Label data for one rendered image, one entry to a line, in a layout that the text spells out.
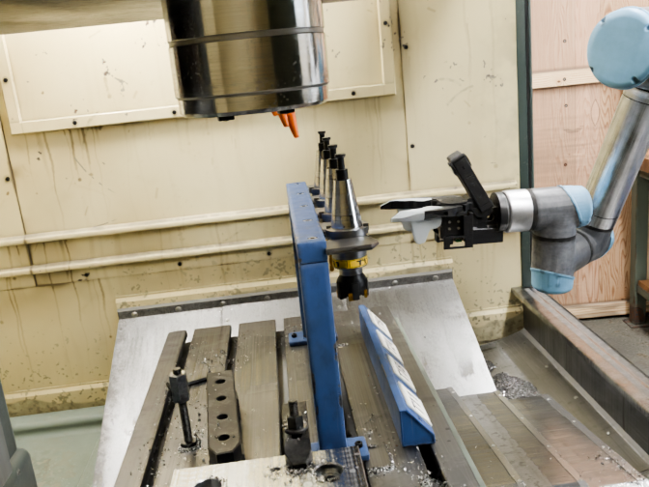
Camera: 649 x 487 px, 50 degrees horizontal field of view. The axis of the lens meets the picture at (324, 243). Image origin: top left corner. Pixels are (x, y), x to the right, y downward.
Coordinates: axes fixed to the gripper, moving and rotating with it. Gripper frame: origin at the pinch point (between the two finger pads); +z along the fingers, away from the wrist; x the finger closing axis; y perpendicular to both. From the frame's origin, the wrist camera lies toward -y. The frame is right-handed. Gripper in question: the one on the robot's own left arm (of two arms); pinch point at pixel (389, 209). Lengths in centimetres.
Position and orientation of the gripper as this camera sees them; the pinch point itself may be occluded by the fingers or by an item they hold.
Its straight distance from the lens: 121.1
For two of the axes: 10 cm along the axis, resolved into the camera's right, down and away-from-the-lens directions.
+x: -0.8, -2.5, 9.6
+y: 0.6, 9.6, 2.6
